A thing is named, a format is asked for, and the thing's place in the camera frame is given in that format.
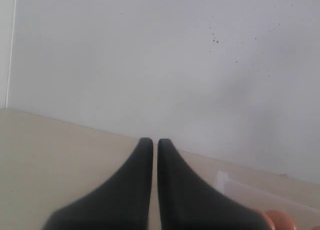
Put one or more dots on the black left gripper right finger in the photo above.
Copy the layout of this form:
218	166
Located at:
187	202

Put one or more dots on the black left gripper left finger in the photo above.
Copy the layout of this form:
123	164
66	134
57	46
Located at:
120	203

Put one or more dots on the clear plastic container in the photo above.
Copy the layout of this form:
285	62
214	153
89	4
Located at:
305	217

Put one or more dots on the brown egg left middle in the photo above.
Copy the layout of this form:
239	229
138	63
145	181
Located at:
268	220

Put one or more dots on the brown egg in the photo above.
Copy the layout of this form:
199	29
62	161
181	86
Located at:
268	220
281	220

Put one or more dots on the brown egg left upper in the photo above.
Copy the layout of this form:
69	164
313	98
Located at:
281	220

